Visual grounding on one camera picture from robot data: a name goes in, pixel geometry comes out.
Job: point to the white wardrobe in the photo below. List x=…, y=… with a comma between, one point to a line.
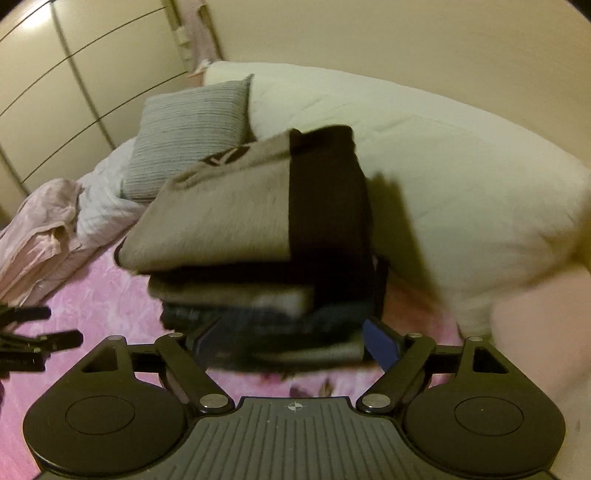
x=69, y=69

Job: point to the dark garment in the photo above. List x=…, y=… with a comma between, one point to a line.
x=277, y=323

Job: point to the pink quilt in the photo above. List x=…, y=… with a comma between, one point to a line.
x=37, y=240

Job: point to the grey garment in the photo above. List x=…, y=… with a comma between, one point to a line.
x=240, y=295
x=323, y=353

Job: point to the white striped quilt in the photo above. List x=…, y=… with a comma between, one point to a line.
x=101, y=207

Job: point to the grey ribbed pillow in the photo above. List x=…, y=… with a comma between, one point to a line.
x=184, y=129

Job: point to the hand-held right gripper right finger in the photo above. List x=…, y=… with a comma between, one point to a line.
x=381, y=345

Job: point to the pink floral blanket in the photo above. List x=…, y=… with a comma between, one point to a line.
x=106, y=295

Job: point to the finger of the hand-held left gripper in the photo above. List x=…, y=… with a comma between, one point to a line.
x=32, y=314
x=60, y=340

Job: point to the grey and brown sweater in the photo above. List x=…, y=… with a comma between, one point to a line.
x=221, y=217

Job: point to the pink hanging cloth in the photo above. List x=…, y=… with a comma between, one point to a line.
x=201, y=32

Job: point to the large cream pillow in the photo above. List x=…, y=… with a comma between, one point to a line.
x=438, y=161

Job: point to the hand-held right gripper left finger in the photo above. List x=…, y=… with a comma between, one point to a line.
x=206, y=346

